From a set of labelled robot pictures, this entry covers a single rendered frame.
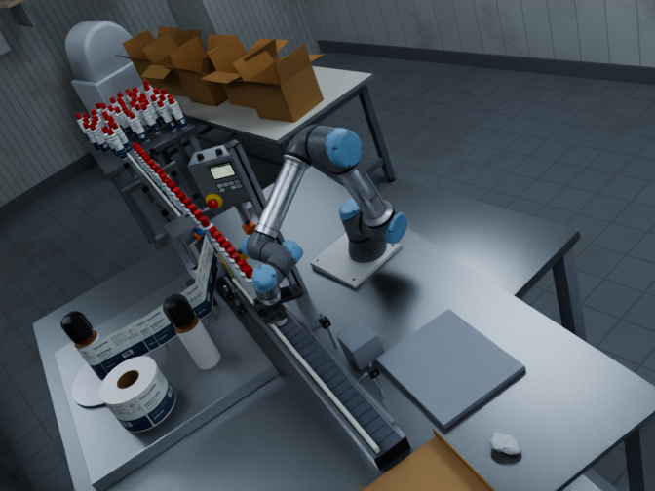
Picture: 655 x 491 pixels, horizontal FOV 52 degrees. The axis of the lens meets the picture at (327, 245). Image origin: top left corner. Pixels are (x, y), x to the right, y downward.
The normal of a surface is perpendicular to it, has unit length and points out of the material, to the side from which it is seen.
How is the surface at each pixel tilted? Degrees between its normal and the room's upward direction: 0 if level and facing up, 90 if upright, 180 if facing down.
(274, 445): 0
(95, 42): 90
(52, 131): 90
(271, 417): 0
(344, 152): 85
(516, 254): 0
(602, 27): 90
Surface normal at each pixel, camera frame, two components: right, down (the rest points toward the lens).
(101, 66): 0.67, 0.23
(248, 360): -0.32, -0.76
